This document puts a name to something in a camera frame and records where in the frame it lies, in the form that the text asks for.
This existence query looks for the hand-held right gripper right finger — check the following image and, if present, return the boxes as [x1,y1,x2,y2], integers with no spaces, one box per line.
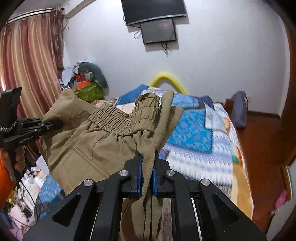
[153,157,267,241]

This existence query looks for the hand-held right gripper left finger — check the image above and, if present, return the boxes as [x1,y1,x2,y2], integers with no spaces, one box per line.
[22,152,142,241]

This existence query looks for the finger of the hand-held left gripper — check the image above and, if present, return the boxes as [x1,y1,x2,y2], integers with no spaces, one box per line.
[35,125,64,137]
[20,118,63,127]

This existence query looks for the khaki pants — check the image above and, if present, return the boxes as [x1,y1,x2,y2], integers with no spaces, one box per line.
[39,89,184,241]

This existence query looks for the person's left forearm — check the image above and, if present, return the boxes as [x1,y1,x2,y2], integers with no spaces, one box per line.
[0,148,16,209]

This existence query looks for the person's left hand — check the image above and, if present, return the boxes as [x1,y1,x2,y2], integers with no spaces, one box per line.
[14,147,26,171]

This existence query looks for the striped pink curtain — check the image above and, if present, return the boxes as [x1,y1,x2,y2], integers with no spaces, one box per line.
[0,6,65,149]

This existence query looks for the orange box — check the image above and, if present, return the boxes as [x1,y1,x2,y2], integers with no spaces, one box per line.
[75,74,92,90]

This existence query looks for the striped orange cloth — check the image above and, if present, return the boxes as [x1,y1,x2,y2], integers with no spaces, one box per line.
[94,98,118,106]

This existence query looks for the patchwork blanket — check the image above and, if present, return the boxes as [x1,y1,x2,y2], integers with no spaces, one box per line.
[35,84,253,223]

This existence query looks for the yellow foam arch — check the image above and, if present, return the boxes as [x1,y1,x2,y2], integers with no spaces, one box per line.
[149,72,186,94]

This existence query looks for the wooden bedpost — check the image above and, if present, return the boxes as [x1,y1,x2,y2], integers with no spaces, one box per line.
[225,98,234,116]

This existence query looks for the dark blue bag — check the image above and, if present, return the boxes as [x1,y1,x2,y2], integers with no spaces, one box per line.
[230,91,249,129]

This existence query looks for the white air conditioner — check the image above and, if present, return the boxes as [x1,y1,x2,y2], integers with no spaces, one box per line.
[65,0,97,18]

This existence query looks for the pink cloth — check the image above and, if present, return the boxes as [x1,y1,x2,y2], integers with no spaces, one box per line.
[275,190,287,210]

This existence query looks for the small black monitor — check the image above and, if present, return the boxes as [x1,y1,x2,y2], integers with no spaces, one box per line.
[140,19,177,45]

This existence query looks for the wooden door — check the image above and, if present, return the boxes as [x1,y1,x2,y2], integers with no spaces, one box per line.
[277,21,296,167]

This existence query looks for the braided wrist strap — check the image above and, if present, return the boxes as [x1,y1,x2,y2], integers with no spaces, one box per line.
[0,120,18,133]

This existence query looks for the white curtain rail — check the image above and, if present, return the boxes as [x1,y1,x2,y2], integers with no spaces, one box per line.
[7,7,52,24]

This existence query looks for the black wall television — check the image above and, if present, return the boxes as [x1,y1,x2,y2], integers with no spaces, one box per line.
[121,0,187,26]

